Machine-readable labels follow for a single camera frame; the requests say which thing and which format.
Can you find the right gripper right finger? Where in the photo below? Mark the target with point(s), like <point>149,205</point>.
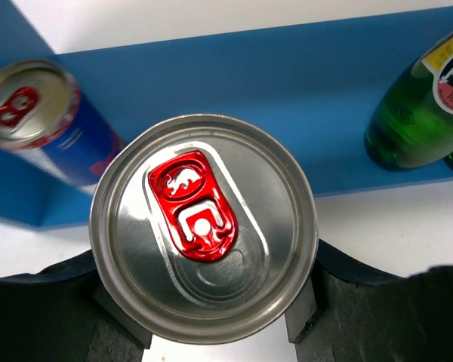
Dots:
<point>350,311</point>

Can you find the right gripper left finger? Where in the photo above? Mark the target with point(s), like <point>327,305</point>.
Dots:
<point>63,313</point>

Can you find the energy drink can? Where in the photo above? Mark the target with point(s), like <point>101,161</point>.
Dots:
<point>46,120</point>
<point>204,229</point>

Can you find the green glass bottle front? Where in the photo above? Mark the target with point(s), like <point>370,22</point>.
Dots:
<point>412,125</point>

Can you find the blue and yellow wooden shelf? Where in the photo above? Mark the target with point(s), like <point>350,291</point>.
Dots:
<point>313,86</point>

